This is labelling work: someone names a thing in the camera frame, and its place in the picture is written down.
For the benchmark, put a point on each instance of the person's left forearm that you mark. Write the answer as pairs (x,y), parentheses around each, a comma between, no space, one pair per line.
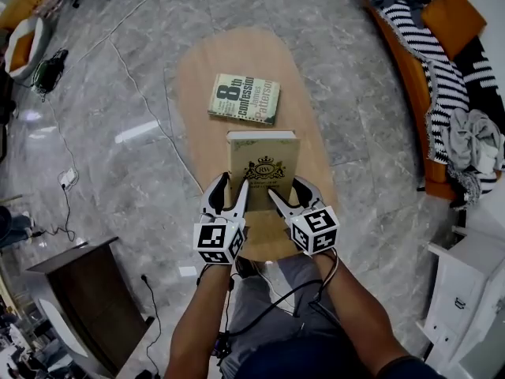
(201,322)

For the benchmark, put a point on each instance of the person's grey trousers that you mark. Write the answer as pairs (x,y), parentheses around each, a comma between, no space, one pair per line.
(268,290)

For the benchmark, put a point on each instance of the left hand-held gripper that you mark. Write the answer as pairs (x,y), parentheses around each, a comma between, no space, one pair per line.
(217,239)

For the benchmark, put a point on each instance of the cream and green book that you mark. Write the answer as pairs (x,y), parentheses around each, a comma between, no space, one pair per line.
(244,99)

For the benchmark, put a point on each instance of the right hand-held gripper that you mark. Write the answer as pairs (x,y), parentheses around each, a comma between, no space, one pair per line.
(315,231)

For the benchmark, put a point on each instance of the oval wooden table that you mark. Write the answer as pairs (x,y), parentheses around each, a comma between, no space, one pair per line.
(240,51)

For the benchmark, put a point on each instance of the orange cushion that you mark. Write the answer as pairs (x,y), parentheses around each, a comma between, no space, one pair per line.
(453,16)

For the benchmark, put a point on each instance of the orange sofa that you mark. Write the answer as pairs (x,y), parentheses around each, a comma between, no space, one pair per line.
(414,83)

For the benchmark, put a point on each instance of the person's right forearm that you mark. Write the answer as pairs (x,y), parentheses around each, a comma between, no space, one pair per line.
(359,314)

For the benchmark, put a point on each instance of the light grey crumpled cloth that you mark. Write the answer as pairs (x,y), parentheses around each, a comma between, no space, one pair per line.
(471,138)

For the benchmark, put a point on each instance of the fuzzy grey cloth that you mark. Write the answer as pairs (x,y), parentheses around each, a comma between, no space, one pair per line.
(467,186)

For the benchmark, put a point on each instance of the person's dark blue shirt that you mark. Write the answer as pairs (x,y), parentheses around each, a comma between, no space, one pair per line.
(307,359)

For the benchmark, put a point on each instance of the white round pet bed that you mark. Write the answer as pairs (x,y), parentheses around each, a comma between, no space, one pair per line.
(27,47)

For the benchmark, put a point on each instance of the black and white striped blanket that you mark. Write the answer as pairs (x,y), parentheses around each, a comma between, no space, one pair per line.
(446,81)

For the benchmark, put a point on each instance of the green and black bag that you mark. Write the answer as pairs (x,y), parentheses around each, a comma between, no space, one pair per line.
(49,71)

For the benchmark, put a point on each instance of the dark brown wooden cabinet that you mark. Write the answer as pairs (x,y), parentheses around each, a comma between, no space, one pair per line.
(94,298)

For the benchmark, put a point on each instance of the tan crest-print book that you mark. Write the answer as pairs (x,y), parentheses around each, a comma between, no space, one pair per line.
(261,154)

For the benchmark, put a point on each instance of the white drawer cabinet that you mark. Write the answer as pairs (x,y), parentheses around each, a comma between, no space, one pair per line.
(461,290)

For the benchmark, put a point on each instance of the white power adapter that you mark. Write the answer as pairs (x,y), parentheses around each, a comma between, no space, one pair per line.
(68,177)

